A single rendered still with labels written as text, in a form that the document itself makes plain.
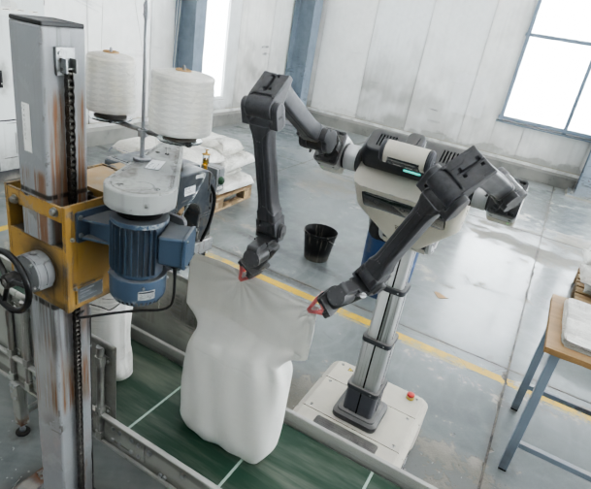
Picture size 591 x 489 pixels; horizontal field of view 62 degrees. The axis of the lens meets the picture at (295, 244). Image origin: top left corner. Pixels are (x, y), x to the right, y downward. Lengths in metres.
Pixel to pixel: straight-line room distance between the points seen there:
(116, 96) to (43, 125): 0.25
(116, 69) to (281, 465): 1.43
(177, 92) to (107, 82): 0.26
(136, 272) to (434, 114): 8.48
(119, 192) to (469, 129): 8.47
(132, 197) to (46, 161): 0.24
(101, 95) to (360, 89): 8.62
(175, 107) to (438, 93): 8.36
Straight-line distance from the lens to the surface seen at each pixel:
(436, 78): 9.48
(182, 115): 1.30
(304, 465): 1.99
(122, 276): 1.37
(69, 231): 1.38
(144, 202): 1.24
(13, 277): 1.45
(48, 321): 1.60
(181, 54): 7.60
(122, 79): 1.49
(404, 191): 1.66
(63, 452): 1.91
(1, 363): 2.52
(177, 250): 1.30
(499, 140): 9.34
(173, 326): 2.42
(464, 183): 1.11
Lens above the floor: 1.86
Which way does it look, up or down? 24 degrees down
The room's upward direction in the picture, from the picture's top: 10 degrees clockwise
